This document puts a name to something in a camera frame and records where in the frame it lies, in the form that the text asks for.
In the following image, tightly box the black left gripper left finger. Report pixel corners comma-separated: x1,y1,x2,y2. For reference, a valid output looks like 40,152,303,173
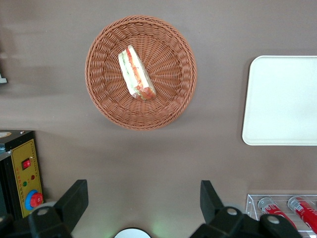
0,179,89,238

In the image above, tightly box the red bottle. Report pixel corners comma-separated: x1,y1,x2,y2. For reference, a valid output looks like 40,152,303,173
257,197,298,230
287,195,317,235

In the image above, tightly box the plastic-wrapped triangle sandwich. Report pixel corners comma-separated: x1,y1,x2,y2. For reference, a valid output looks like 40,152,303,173
117,44,157,101

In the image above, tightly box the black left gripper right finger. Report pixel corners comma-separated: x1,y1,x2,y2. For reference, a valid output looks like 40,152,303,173
189,180,303,238

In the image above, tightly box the white round disc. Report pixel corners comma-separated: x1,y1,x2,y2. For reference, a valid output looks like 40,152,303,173
113,227,152,238

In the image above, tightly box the clear acrylic can rack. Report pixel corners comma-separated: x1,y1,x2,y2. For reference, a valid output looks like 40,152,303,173
246,194,317,238

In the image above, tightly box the red emergency stop button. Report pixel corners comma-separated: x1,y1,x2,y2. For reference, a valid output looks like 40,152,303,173
24,189,44,211

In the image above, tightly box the round brown wicker basket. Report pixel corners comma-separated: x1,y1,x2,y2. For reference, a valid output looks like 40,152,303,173
84,14,198,131

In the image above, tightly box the red bottle left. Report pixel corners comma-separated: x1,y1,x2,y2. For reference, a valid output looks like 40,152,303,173
257,197,298,230

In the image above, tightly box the red bottle right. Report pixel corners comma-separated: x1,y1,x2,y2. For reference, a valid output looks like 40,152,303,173
287,195,317,235

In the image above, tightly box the cream rectangular plastic tray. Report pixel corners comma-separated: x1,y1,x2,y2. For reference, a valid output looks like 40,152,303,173
242,55,317,146

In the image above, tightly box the black control box yellow panel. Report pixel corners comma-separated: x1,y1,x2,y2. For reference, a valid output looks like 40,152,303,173
0,130,45,220

